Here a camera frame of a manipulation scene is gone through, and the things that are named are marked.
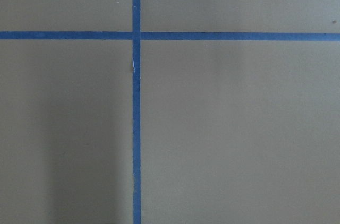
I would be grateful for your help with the brown paper table cover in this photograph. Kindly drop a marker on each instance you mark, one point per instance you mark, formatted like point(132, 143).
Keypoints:
point(231, 131)

